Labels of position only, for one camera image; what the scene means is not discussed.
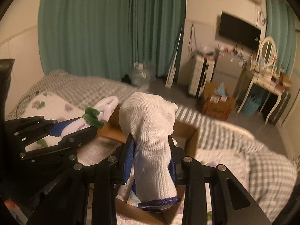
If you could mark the grey mini fridge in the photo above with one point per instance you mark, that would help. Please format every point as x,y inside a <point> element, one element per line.
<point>227,70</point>

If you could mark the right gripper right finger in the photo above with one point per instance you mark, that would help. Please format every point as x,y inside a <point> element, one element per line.
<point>230,201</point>

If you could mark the grey checked bedsheet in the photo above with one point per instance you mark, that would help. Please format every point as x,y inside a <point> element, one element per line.
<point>272,176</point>

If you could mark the black wall television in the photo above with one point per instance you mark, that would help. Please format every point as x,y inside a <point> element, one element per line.
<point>239,31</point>

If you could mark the white drawer cabinet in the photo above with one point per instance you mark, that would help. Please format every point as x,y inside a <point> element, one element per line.
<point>202,72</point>

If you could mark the white floral quilt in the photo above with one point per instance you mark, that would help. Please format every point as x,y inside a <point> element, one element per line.
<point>52,106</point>

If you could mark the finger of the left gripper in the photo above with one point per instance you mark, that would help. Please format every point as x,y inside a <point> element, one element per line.
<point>69,142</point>
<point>25,131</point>

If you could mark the open cardboard box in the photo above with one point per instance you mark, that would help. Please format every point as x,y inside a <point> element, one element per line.
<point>112,130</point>

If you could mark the teal right curtain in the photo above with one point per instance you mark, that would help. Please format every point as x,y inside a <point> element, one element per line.
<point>281,26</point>

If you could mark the white oval vanity mirror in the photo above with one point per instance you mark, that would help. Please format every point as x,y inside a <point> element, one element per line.
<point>267,52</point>

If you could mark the blue waste basket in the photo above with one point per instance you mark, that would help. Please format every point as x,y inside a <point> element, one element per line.
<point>251,104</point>

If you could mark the clear water jug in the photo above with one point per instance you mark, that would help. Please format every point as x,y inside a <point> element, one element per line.
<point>140,77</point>

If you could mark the white dressing table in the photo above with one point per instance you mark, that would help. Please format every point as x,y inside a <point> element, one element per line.
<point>275,98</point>

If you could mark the teal curtain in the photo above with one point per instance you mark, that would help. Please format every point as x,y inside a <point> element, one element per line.
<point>281,26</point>
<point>107,37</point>

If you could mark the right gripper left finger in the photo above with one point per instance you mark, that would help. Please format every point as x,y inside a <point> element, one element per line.
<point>67,202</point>

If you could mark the teal left curtain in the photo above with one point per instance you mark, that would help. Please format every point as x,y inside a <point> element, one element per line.
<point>107,37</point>

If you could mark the brown floor cardboard box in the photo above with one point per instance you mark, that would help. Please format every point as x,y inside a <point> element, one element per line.
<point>215,105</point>

